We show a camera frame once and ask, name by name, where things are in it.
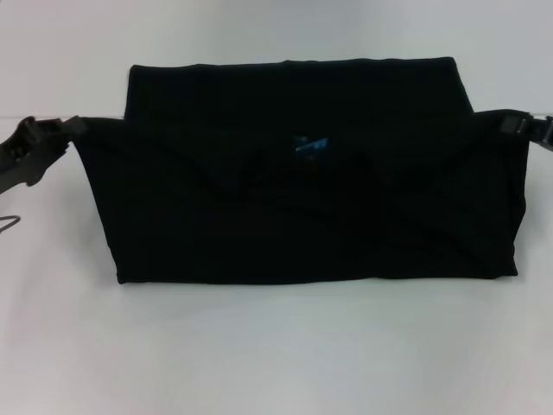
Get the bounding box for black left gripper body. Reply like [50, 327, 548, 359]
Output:
[0, 115, 70, 196]

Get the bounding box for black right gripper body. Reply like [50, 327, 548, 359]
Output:
[521, 112, 553, 153]

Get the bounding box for dark left arm cable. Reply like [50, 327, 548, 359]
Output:
[0, 213, 22, 238]

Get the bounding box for black shirt with FREE print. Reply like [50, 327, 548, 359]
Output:
[68, 55, 531, 287]

